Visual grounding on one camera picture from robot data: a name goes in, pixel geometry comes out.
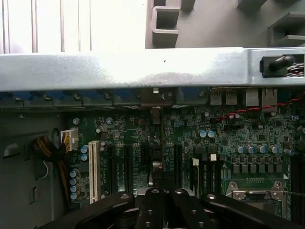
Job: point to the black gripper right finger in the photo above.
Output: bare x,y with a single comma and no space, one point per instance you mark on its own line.
188,212

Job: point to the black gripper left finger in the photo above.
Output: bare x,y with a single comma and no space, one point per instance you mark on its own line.
152,210

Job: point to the long black expansion slot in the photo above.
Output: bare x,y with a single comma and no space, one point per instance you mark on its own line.
113,167
178,167
128,167

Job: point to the short black expansion slot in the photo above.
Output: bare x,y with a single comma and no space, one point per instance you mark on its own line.
145,155

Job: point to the CPU socket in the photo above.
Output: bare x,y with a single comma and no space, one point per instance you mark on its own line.
257,202

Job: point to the white expansion slot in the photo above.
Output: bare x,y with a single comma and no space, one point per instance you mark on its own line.
93,171

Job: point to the green motherboard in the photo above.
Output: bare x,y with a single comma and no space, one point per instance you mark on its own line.
190,133

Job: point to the thin socket locking lever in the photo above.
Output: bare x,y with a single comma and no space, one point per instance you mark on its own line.
295,193

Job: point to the open black PC case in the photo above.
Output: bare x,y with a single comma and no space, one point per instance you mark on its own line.
119,71

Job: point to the grey parts rack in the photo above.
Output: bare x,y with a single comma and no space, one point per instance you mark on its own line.
214,28

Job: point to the black intrusion switch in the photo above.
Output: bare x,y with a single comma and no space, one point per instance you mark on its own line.
274,65

